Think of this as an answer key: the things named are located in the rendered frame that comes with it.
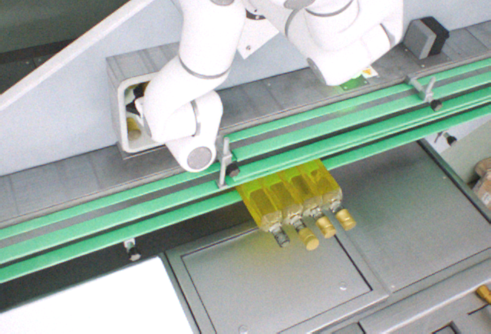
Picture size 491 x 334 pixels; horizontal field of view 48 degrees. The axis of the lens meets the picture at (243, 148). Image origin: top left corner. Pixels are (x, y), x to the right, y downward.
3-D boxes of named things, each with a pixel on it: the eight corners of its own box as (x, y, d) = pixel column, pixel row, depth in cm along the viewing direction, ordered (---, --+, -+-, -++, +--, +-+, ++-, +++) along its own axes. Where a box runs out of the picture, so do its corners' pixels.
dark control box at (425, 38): (400, 42, 162) (418, 60, 158) (410, 19, 157) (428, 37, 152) (422, 37, 165) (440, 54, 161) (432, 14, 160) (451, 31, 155)
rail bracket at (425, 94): (400, 81, 154) (430, 113, 146) (409, 61, 148) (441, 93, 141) (411, 77, 155) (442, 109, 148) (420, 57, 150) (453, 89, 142)
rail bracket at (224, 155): (203, 166, 138) (225, 203, 131) (207, 119, 126) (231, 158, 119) (215, 162, 139) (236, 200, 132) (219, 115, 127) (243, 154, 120)
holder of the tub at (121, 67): (114, 143, 138) (124, 166, 133) (105, 57, 117) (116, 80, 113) (178, 125, 144) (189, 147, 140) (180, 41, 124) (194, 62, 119)
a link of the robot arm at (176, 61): (220, 27, 88) (200, 100, 106) (143, 43, 83) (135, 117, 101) (242, 69, 85) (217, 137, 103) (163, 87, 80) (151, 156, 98)
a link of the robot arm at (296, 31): (274, 24, 102) (321, 71, 93) (331, -19, 102) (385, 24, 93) (290, 56, 110) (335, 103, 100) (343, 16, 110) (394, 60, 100)
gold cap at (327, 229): (314, 226, 137) (323, 240, 135) (317, 218, 134) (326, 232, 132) (325, 222, 138) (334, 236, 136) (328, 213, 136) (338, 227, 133)
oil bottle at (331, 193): (283, 156, 153) (324, 215, 141) (287, 142, 149) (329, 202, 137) (301, 150, 155) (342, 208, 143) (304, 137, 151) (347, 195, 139)
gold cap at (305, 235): (298, 240, 134) (306, 252, 131) (297, 229, 132) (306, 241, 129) (311, 236, 135) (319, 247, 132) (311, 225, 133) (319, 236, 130)
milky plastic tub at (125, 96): (112, 130, 134) (123, 156, 129) (104, 57, 117) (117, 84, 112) (179, 112, 140) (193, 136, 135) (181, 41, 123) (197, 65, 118)
